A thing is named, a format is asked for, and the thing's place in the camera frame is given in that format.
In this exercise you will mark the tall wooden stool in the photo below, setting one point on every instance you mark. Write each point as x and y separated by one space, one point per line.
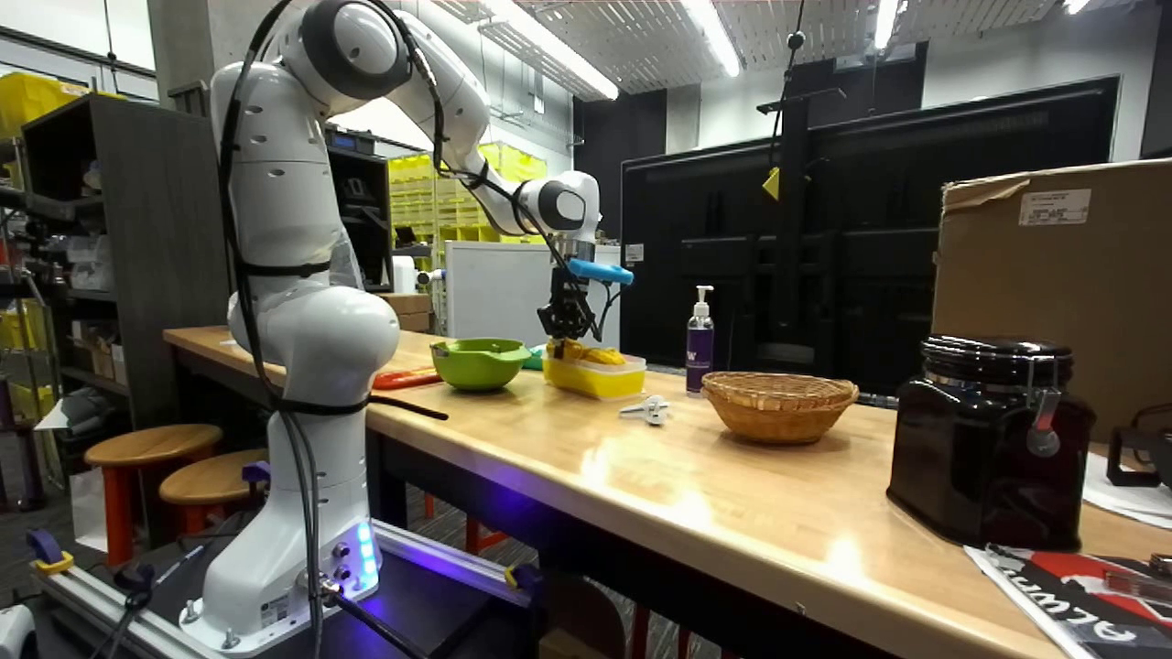
147 446

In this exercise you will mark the yellow storage bin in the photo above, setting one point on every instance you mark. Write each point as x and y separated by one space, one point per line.
30 102

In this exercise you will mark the yellow plastic container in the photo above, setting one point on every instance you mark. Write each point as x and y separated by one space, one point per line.
595 383

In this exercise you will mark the yellow tag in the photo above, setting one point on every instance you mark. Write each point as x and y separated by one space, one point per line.
770 185

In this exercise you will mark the purple soap pump bottle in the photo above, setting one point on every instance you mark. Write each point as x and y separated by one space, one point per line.
699 351

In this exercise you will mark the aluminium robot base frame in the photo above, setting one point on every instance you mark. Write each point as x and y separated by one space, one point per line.
426 597

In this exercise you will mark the small metal object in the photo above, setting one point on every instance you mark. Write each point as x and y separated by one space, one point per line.
644 413

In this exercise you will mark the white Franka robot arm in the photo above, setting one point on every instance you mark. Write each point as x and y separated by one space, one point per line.
304 344

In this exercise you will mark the green bowl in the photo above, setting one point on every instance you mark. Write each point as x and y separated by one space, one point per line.
478 368

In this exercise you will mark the dark shelf unit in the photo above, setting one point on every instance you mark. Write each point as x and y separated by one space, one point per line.
147 242

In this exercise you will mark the black glass jar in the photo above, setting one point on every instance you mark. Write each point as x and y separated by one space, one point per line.
985 453

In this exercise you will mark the small cardboard box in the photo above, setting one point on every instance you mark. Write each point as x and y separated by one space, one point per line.
411 313

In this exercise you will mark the large cardboard box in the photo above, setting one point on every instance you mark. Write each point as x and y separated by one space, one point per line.
1049 294

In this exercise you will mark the thin black stick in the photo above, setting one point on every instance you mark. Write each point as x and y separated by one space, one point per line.
407 403

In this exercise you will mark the green wipes packet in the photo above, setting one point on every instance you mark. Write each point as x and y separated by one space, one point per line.
535 357

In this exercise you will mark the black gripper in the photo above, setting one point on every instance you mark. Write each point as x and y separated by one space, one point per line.
573 294

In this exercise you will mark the black red magazine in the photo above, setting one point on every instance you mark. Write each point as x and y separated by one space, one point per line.
1075 607

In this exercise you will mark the yellow shelf bins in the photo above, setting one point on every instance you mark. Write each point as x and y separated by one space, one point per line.
423 202

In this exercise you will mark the low wooden stool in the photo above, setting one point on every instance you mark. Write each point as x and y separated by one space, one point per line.
213 478

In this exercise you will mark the wicker basket bowl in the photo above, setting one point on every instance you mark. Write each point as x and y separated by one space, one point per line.
777 408

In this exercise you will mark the black stand pole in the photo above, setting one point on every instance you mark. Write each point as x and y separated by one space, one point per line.
791 242

